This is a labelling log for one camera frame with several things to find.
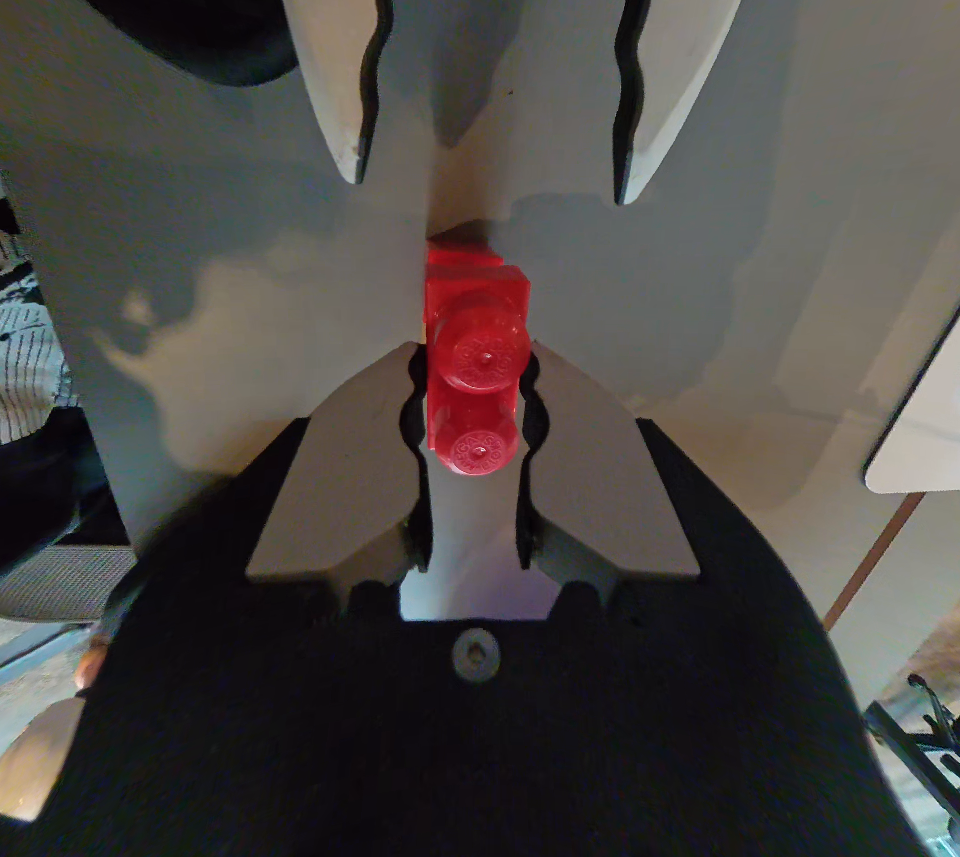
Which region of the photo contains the person's printed top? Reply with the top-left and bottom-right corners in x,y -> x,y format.
0,197 -> 76,446

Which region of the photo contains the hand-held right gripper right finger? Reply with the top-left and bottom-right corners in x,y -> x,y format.
515,344 -> 703,588

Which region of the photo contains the red mega block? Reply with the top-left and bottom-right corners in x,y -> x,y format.
423,239 -> 535,476

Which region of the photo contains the grey mesh chair seat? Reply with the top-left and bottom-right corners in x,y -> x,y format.
0,542 -> 144,626

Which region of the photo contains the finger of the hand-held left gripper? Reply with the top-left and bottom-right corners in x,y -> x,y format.
270,0 -> 421,186
600,0 -> 759,207

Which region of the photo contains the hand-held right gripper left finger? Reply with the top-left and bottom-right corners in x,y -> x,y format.
245,341 -> 436,585

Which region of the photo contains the dark cloth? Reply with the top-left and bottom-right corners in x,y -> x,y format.
0,407 -> 136,573

